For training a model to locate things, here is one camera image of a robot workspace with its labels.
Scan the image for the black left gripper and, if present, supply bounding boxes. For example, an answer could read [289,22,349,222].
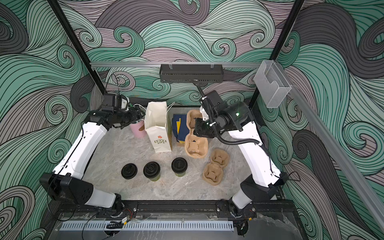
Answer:
[115,106,146,127]

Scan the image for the lifted brown pulp carrier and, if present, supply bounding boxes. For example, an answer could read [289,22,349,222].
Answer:
[185,109,209,159]

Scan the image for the white paper takeout bag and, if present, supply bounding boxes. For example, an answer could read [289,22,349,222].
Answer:
[145,102,174,153]

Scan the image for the brown pulp cup carrier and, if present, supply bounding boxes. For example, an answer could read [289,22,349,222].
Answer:
[203,149,230,186]

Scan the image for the green paper coffee cup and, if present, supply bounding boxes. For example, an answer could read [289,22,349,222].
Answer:
[174,171,186,177]

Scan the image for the black coffee cup lid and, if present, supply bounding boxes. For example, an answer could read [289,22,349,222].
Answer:
[121,163,138,180]

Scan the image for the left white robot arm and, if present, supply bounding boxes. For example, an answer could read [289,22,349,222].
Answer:
[40,94,145,208]

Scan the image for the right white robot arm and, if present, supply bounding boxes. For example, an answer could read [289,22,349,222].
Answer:
[194,86,289,217]

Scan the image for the pink straw holder cup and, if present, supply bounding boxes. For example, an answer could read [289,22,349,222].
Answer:
[130,120,147,138]

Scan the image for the dark blue napkin stack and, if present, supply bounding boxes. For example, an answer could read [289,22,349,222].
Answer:
[172,114,190,144]

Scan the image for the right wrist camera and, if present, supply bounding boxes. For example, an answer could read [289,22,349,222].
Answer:
[200,106,209,121]

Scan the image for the black wall-mounted tray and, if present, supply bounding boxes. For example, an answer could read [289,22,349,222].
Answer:
[160,64,224,84]

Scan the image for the grey aluminium rail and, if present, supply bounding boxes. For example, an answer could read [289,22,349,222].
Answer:
[90,61,261,69]

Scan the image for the clear acrylic wall holder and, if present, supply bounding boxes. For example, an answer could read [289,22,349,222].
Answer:
[254,60,292,109]

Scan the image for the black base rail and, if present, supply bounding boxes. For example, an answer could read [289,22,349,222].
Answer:
[58,200,296,218]

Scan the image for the black enclosure corner post left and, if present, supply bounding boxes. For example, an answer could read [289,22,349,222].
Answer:
[48,1,106,113]

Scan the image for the black enclosure corner post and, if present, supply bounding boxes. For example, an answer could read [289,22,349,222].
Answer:
[48,1,106,113]
[250,1,304,108]

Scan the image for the black enclosure corner post right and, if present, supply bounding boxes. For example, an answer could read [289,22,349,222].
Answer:
[250,1,304,108]

